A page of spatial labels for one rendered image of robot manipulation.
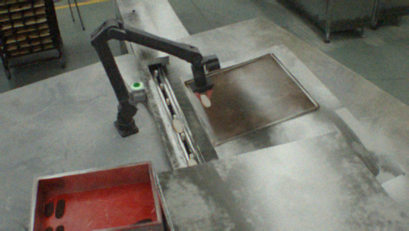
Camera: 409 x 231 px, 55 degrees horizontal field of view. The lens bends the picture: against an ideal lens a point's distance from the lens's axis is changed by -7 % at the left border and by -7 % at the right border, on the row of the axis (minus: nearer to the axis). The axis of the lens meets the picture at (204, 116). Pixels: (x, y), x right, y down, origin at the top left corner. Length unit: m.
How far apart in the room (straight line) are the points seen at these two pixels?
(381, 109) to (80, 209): 1.52
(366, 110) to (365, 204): 1.21
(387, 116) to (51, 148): 1.63
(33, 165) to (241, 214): 1.17
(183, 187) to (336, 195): 0.37
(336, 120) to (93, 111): 1.16
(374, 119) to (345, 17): 2.54
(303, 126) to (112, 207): 0.84
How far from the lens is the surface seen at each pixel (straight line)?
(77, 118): 2.10
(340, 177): 1.07
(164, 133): 1.85
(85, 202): 1.67
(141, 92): 2.11
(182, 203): 0.97
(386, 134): 2.06
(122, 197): 1.66
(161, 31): 2.84
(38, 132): 2.09
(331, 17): 4.45
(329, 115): 1.83
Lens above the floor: 2.04
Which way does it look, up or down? 37 degrees down
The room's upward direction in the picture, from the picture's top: 1 degrees counter-clockwise
